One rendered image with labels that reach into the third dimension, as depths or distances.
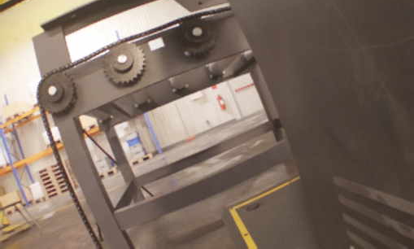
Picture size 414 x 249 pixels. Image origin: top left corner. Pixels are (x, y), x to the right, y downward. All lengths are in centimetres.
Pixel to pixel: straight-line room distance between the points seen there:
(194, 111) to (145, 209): 922
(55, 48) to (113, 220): 73
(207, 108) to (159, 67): 923
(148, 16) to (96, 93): 1014
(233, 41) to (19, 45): 1174
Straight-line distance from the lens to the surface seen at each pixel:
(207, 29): 107
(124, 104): 199
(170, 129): 1005
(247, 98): 1062
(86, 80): 108
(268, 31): 16
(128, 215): 106
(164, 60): 106
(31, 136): 1142
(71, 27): 121
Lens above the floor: 55
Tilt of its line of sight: 1 degrees down
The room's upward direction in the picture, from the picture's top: 22 degrees counter-clockwise
